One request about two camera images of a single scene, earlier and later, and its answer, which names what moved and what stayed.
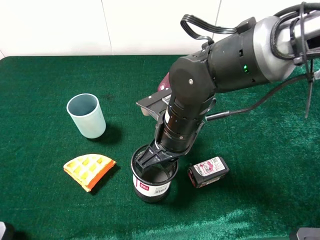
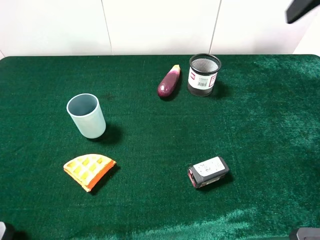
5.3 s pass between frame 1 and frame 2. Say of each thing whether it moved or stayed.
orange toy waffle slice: stayed
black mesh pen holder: moved
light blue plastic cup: stayed
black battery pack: stayed
